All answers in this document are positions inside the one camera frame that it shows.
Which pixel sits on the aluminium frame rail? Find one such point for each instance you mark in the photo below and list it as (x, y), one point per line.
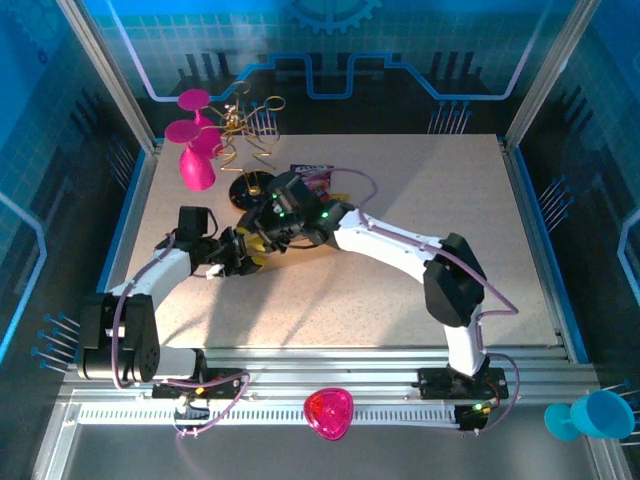
(325, 370)

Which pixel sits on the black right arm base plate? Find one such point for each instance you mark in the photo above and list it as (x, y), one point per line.
(435, 385)

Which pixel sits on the cyan plastic goblet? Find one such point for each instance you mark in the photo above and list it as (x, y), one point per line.
(602, 415)

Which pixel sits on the purple candy bag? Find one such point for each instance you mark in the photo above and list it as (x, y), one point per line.
(315, 172)

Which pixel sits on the pink plastic goblet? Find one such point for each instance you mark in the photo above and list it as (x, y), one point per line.
(197, 172)
(194, 99)

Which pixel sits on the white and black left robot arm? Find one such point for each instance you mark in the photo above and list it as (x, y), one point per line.
(150, 272)

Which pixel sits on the aluminium frame post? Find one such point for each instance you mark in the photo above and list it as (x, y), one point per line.
(115, 85)
(545, 75)

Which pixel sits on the small black controller board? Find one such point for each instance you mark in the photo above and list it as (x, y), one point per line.
(192, 412)
(472, 417)

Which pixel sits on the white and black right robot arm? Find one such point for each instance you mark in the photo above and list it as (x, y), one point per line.
(380, 240)

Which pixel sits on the pink translucent rounded bowl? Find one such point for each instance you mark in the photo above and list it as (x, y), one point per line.
(327, 412)

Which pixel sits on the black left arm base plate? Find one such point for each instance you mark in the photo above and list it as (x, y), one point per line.
(225, 382)

